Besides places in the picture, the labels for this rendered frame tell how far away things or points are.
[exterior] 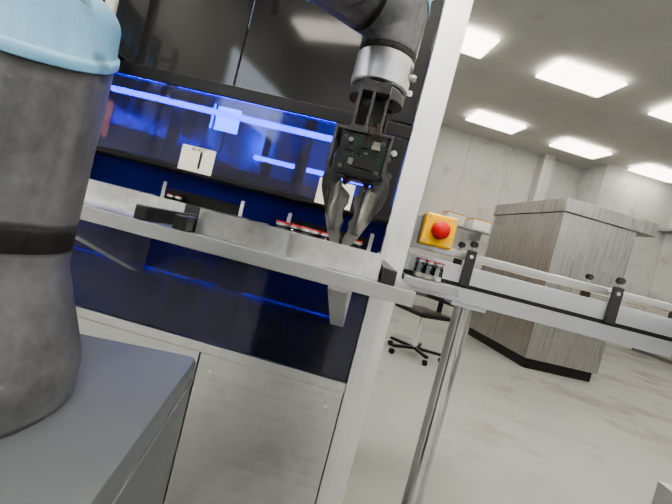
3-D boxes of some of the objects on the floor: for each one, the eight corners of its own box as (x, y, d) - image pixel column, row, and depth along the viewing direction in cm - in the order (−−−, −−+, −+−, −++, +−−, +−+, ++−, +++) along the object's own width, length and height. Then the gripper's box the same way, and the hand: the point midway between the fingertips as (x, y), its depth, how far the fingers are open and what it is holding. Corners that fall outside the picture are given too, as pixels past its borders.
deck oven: (613, 388, 467) (660, 224, 461) (521, 368, 451) (568, 197, 445) (531, 348, 624) (565, 224, 618) (461, 331, 608) (495, 204, 601)
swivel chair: (434, 354, 410) (456, 271, 407) (450, 373, 352) (476, 276, 349) (381, 340, 409) (403, 257, 407) (388, 357, 352) (414, 260, 349)
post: (288, 602, 98) (506, -236, 92) (311, 610, 98) (531, -232, 91) (283, 627, 92) (516, -272, 85) (307, 636, 91) (544, -269, 85)
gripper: (341, 69, 46) (297, 243, 47) (416, 85, 45) (370, 262, 46) (345, 96, 55) (308, 243, 55) (409, 111, 54) (370, 259, 55)
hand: (340, 243), depth 54 cm, fingers closed, pressing on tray
